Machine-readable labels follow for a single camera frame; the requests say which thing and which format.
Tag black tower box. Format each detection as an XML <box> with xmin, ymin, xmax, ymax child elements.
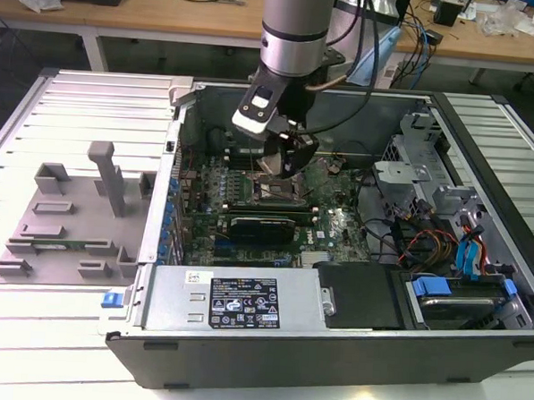
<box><xmin>394</xmin><ymin>0</ymin><xmax>413</xmax><ymax>26</ymax></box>

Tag black graphics card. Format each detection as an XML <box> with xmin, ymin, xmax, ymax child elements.
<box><xmin>226</xmin><ymin>213</ymin><xmax>297</xmax><ymax>247</ymax></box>

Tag black plastic shroud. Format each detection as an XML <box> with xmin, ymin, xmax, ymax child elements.
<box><xmin>309</xmin><ymin>260</ymin><xmax>403</xmax><ymax>332</ymax></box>

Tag grey metal drive cage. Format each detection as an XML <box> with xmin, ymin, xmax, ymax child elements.
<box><xmin>368</xmin><ymin>110</ymin><xmax>490</xmax><ymax>230</ymax></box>

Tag wooden desk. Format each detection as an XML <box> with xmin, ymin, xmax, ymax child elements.
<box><xmin>0</xmin><ymin>0</ymin><xmax>534</xmax><ymax>97</ymax></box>

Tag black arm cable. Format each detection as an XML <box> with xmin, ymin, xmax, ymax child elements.
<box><xmin>296</xmin><ymin>0</ymin><xmax>388</xmax><ymax>138</ymax></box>

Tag black RAM slot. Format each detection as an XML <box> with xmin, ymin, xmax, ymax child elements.
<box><xmin>224</xmin><ymin>198</ymin><xmax>313</xmax><ymax>214</ymax></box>
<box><xmin>223</xmin><ymin>156</ymin><xmax>264</xmax><ymax>171</ymax></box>
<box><xmin>224</xmin><ymin>205</ymin><xmax>317</xmax><ymax>224</ymax></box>
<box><xmin>224</xmin><ymin>146</ymin><xmax>266</xmax><ymax>161</ymax></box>

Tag silver CPU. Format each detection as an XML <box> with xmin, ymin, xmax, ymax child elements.
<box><xmin>256</xmin><ymin>152</ymin><xmax>284</xmax><ymax>179</ymax></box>

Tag small silver heatsink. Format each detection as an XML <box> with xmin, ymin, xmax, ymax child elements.
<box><xmin>300</xmin><ymin>250</ymin><xmax>332</xmax><ymax>270</ymax></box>

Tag thin metal locking lever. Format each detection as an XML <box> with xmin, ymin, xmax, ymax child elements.
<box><xmin>246</xmin><ymin>135</ymin><xmax>259</xmax><ymax>176</ymax></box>

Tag clear plastic bags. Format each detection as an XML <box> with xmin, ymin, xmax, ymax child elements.
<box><xmin>476</xmin><ymin>3</ymin><xmax>534</xmax><ymax>39</ymax></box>

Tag silver power supply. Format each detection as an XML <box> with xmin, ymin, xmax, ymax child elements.
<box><xmin>141</xmin><ymin>261</ymin><xmax>330</xmax><ymax>341</ymax></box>

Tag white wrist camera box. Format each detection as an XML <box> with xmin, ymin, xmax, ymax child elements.
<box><xmin>230</xmin><ymin>72</ymin><xmax>287</xmax><ymax>137</ymax></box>

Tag CPU socket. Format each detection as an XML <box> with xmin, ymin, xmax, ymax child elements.
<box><xmin>247</xmin><ymin>171</ymin><xmax>301</xmax><ymax>206</ymax></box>

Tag grey parts rack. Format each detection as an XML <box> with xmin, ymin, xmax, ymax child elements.
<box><xmin>0</xmin><ymin>135</ymin><xmax>162</xmax><ymax>294</ymax></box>

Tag orange wire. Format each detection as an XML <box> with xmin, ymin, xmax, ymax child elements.
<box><xmin>460</xmin><ymin>224</ymin><xmax>491</xmax><ymax>278</ymax></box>

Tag hard disk in blue carrier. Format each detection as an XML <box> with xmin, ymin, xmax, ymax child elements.
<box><xmin>403</xmin><ymin>273</ymin><xmax>534</xmax><ymax>336</ymax></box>

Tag green RAM stick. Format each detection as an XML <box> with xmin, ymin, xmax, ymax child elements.
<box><xmin>30</xmin><ymin>239</ymin><xmax>89</xmax><ymax>251</ymax></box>

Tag black open PC case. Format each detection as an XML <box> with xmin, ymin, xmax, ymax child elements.
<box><xmin>102</xmin><ymin>73</ymin><xmax>534</xmax><ymax>400</ymax></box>

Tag green motherboard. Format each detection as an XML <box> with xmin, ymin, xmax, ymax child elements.
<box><xmin>169</xmin><ymin>148</ymin><xmax>377</xmax><ymax>277</ymax></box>

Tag red yellow wire bundle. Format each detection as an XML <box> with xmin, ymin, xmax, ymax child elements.
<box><xmin>391</xmin><ymin>215</ymin><xmax>460</xmax><ymax>269</ymax></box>

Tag blue flat wire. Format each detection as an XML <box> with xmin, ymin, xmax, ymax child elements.
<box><xmin>453</xmin><ymin>223</ymin><xmax>486</xmax><ymax>284</ymax></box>

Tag small black box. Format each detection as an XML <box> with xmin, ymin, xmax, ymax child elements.
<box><xmin>432</xmin><ymin>0</ymin><xmax>462</xmax><ymax>28</ymax></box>

